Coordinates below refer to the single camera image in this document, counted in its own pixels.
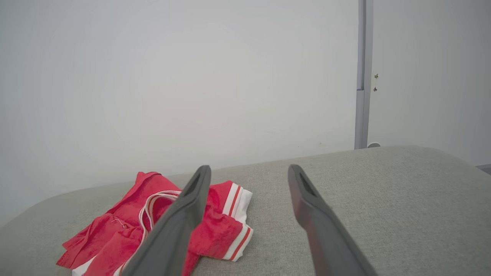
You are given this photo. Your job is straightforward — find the grey vertical door frame post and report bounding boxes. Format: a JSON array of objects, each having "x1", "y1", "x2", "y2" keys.
[{"x1": 354, "y1": 0, "x2": 374, "y2": 150}]

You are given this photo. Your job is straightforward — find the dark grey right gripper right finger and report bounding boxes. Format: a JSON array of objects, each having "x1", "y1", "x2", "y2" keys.
[{"x1": 288, "y1": 164, "x2": 379, "y2": 276}]

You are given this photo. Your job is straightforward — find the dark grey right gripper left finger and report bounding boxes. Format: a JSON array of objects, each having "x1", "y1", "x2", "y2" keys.
[{"x1": 122, "y1": 165, "x2": 212, "y2": 276}]

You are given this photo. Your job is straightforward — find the red garment with white stripes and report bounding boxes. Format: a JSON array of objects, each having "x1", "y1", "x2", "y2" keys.
[{"x1": 56, "y1": 171, "x2": 254, "y2": 276}]

